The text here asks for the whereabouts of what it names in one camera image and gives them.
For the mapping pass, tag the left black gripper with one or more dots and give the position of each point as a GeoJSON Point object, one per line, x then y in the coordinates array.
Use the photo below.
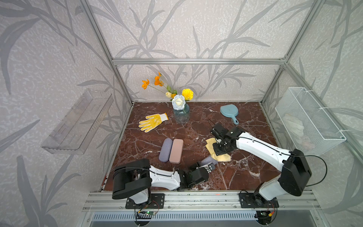
{"type": "Point", "coordinates": [195, 168]}

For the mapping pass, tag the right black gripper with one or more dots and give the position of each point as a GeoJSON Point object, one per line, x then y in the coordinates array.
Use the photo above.
{"type": "Point", "coordinates": [217, 153]}

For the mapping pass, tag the pink eyeglass case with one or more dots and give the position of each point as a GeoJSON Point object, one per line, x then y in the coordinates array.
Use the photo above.
{"type": "Point", "coordinates": [176, 151]}

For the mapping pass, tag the lavender eyeglass case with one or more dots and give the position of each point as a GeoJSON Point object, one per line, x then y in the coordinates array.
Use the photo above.
{"type": "Point", "coordinates": [165, 152]}
{"type": "Point", "coordinates": [209, 160]}

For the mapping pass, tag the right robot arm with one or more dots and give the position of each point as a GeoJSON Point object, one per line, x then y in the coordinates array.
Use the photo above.
{"type": "Point", "coordinates": [294, 169]}

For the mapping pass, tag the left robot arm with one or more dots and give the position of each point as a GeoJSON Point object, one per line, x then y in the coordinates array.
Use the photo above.
{"type": "Point", "coordinates": [134, 180]}

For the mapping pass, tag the teal hand mirror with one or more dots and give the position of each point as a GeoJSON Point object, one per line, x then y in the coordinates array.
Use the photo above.
{"type": "Point", "coordinates": [230, 111]}

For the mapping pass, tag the glass vase with flowers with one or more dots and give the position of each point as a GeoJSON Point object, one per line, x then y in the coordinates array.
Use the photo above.
{"type": "Point", "coordinates": [179, 100]}

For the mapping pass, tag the yellow work glove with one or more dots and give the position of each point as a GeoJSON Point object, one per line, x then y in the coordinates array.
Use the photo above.
{"type": "Point", "coordinates": [152, 121]}

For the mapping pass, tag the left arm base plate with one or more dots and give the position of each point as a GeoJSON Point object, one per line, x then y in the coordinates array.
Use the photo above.
{"type": "Point", "coordinates": [155, 201]}

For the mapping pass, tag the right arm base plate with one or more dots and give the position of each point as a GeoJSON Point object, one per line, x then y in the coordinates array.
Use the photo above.
{"type": "Point", "coordinates": [255, 201]}

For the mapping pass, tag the white wire mesh basket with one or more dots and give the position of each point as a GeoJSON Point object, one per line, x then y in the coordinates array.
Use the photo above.
{"type": "Point", "coordinates": [310, 128]}

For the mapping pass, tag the aluminium mounting rail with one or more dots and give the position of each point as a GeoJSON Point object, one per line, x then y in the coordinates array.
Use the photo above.
{"type": "Point", "coordinates": [200, 201]}

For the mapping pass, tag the clear acrylic wall shelf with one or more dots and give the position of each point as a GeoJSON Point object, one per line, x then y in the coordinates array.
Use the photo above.
{"type": "Point", "coordinates": [76, 130]}

